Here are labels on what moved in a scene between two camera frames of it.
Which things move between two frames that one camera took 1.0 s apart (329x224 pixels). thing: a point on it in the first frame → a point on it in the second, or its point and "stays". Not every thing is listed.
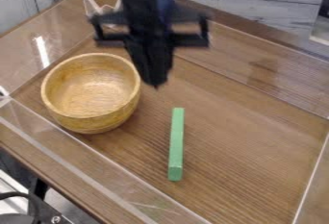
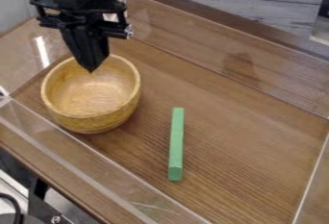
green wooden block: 177,144 stays
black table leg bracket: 46,213 stays
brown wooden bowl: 91,92 stays
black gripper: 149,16 → 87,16
